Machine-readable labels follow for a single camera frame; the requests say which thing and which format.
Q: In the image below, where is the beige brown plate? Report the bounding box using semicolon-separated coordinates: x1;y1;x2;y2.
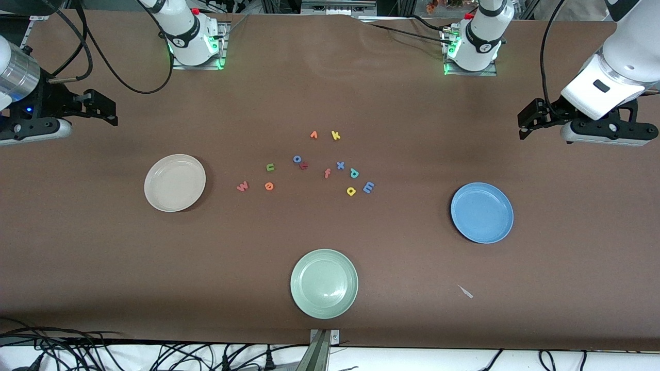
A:
144;154;206;212

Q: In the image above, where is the blue plate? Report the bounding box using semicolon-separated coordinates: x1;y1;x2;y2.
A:
451;182;514;244

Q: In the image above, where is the brown table cover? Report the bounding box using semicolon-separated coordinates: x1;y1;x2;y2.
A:
0;9;660;352

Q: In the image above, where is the small orange background object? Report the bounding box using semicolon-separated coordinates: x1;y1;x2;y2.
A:
425;0;465;13

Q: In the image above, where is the grey metal box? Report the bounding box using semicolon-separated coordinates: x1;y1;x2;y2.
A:
301;0;378;16

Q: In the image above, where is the pale green plate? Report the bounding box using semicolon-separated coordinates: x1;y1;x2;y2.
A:
290;249;359;319

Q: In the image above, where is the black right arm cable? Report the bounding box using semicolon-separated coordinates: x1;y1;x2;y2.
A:
47;0;175;95

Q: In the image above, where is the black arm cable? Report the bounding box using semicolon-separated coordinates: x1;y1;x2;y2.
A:
47;0;175;95
539;0;568;119

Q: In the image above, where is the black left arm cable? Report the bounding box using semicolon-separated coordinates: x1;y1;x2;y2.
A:
539;0;568;119

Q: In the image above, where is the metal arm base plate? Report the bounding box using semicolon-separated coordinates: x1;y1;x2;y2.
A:
442;28;499;77
172;22;228;71

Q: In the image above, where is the thin black table cable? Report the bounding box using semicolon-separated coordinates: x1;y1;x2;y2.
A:
361;15;455;45

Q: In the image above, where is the black cable tangle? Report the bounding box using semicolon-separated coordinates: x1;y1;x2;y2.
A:
0;317;310;371

